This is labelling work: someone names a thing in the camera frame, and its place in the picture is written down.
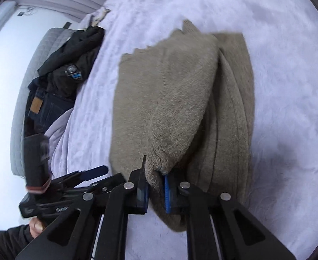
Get black jacket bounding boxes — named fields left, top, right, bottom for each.
left=37, top=26, right=106, bottom=99

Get cream cloth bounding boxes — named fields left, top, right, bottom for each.
left=90, top=8, right=111, bottom=28

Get lilac bed sheet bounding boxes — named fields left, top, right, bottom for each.
left=44, top=108, right=74, bottom=174

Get white fluffy blanket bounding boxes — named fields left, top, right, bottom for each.
left=44, top=0, right=318, bottom=260

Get person's left forearm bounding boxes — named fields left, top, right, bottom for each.
left=0, top=223, right=36, bottom=260

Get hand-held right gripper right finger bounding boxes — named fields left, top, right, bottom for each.
left=163, top=175, right=297, bottom=260

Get beige knit sweater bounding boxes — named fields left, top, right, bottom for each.
left=110, top=19, right=256, bottom=232

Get water bottle with blue label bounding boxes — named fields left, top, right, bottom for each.
left=64, top=64, right=83, bottom=83

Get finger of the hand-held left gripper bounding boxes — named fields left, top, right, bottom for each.
left=53, top=165, right=110, bottom=187
left=64, top=173, right=128, bottom=196

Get dark blue jeans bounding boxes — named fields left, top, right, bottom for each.
left=24, top=77, right=75, bottom=139

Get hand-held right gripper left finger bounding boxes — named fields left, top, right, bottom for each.
left=15, top=155, right=150, bottom=260

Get person's left hand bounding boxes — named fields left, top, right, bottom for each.
left=29, top=218, right=47, bottom=239

